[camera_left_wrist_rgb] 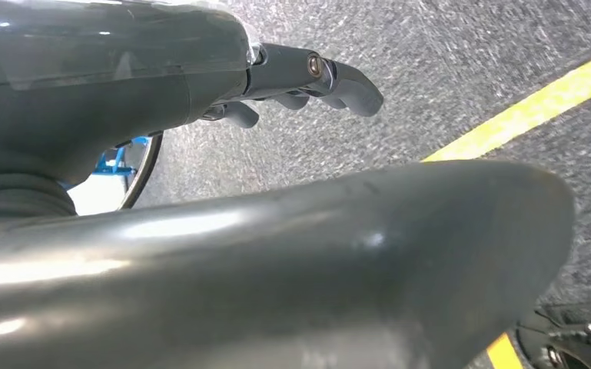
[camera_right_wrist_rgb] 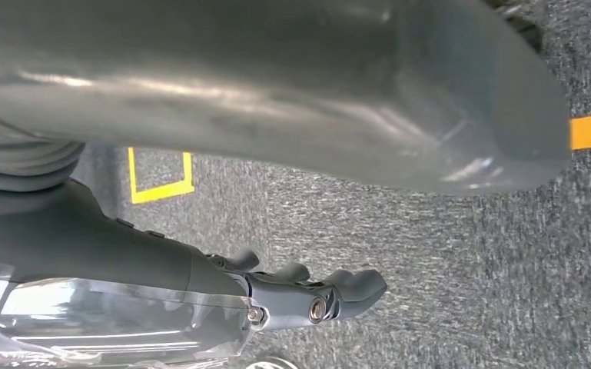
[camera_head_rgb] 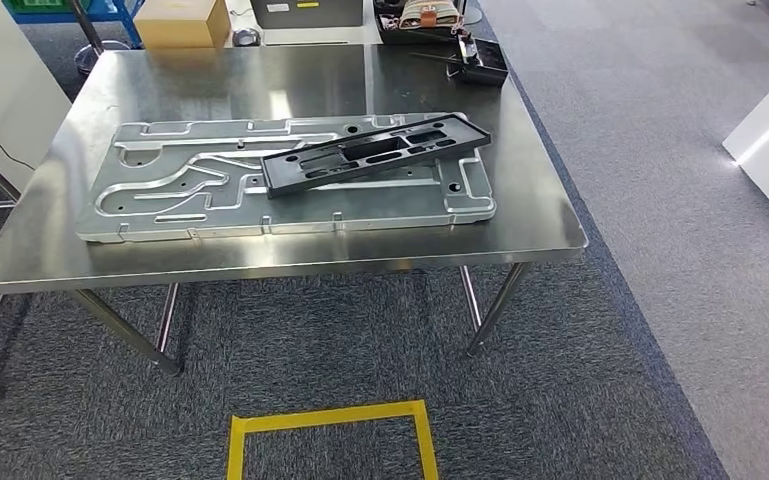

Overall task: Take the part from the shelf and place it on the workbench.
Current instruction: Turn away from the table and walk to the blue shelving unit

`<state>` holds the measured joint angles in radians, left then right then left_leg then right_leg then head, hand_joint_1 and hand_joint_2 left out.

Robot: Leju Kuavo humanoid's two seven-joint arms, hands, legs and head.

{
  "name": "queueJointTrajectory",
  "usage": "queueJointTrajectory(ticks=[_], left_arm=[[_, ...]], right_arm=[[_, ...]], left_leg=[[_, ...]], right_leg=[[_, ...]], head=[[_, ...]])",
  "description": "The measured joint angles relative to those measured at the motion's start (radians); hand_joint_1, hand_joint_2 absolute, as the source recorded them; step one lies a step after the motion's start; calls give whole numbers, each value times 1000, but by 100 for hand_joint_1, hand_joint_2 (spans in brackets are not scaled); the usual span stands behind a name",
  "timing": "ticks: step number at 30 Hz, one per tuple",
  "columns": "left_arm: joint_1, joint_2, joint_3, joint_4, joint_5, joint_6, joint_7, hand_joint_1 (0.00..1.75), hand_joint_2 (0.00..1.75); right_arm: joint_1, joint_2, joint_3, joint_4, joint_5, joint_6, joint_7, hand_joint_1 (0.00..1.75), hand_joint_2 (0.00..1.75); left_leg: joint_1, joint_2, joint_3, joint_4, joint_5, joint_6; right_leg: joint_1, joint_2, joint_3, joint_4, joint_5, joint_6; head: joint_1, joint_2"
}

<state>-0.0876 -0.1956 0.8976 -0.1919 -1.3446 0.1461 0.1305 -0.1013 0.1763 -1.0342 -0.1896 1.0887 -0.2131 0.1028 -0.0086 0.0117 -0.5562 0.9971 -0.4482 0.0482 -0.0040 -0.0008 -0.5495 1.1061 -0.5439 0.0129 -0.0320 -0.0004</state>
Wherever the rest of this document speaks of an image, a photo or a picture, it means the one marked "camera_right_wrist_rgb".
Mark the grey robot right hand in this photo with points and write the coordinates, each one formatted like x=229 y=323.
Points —
x=96 y=265

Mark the black robot foot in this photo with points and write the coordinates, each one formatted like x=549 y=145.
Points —
x=521 y=23

